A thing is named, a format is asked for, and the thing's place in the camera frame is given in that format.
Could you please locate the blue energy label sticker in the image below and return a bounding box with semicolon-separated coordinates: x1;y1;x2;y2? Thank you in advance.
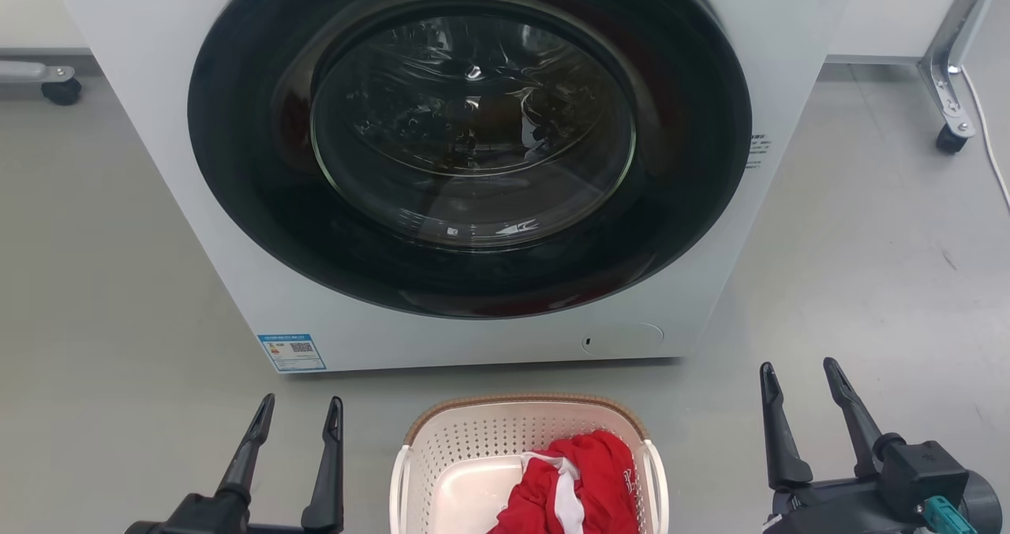
257;333;327;374

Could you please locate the white front-load washing machine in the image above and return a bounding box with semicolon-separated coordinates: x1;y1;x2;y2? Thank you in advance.
49;0;861;375

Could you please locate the red and white garment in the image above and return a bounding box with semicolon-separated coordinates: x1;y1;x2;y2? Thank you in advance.
488;430;642;534

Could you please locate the white floor cable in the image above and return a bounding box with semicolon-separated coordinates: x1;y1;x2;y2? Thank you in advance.
960;67;1010;211

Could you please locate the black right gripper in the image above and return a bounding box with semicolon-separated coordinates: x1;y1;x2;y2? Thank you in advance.
760;357;929;534

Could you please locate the silver metal leg with caster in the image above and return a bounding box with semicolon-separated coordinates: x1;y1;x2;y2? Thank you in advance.
918;0;1003;155

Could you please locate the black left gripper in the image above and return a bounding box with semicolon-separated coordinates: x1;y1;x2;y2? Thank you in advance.
125;394;346;534

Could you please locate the round dark glass washer door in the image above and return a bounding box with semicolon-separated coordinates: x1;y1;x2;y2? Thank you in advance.
187;0;753;319

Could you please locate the black caster wheel with grey leg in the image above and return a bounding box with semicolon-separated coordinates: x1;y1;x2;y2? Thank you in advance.
0;60;83;107

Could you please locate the teal cable connector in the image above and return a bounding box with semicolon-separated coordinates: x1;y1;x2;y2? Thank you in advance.
922;496;968;534

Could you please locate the cream perforated plastic laundry basket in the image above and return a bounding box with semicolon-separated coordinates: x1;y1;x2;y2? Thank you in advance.
389;394;670;534

